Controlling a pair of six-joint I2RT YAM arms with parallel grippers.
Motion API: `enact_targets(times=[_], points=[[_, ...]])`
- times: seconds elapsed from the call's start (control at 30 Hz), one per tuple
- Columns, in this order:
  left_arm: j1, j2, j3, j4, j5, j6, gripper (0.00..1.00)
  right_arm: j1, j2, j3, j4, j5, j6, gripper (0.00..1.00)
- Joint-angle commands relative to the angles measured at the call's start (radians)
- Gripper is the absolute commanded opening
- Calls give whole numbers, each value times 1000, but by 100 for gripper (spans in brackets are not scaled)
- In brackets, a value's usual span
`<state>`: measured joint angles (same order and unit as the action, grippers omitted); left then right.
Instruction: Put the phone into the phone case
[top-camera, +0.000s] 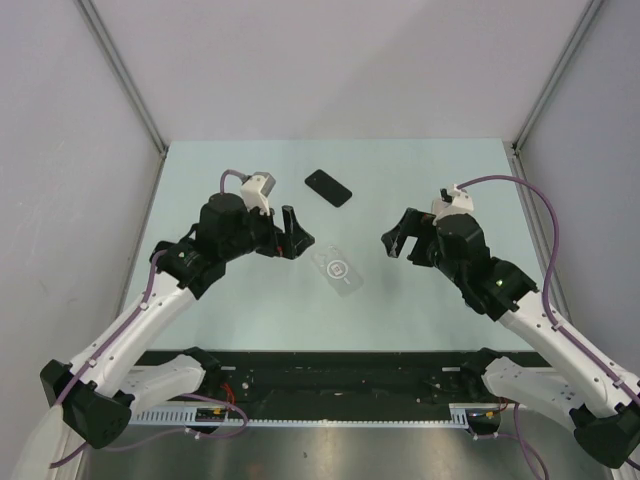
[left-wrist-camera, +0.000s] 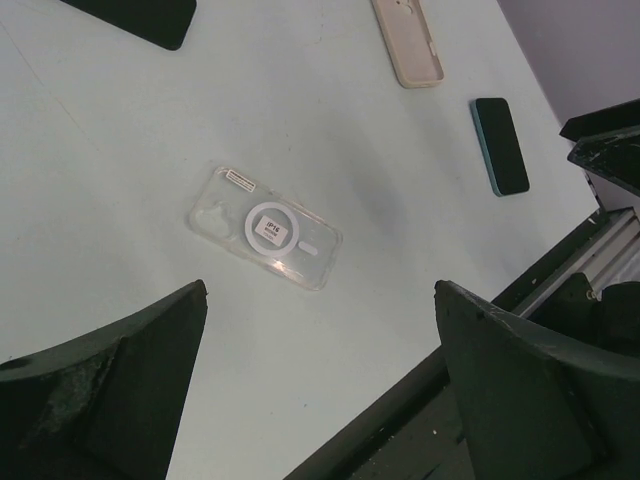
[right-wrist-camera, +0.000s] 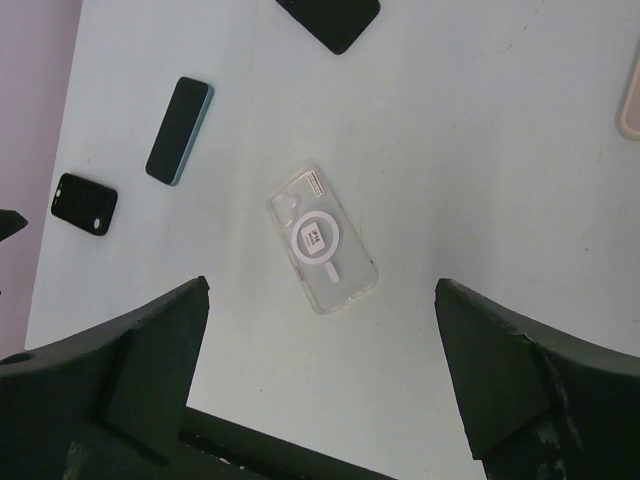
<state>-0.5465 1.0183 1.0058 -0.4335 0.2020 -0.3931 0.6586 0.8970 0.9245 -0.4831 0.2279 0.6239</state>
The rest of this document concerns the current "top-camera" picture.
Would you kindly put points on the white slotted cable duct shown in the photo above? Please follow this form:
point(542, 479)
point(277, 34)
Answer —
point(185, 415)

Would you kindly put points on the black phone on table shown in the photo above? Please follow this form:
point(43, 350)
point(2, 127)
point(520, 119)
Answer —
point(328, 188)

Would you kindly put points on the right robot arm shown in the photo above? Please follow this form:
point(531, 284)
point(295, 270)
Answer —
point(595, 399)

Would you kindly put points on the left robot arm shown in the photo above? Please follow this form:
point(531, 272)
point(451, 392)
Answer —
point(89, 388)

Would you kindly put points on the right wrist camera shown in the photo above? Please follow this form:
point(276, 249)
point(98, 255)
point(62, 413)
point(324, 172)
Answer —
point(452, 201)

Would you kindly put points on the clear magsafe phone case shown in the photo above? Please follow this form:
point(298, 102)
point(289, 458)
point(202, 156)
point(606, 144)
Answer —
point(337, 270)

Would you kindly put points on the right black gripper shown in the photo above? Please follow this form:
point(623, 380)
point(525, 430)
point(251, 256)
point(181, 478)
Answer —
point(409, 227)

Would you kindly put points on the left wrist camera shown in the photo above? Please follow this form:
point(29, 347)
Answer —
point(256, 189)

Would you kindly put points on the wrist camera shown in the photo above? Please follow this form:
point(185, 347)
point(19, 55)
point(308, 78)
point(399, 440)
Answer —
point(452, 201)
point(256, 189)

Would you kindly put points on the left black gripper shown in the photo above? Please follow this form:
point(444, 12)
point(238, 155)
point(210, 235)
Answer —
point(297, 239)

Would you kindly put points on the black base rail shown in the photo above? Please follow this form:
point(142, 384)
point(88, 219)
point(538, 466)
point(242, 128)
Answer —
point(349, 385)

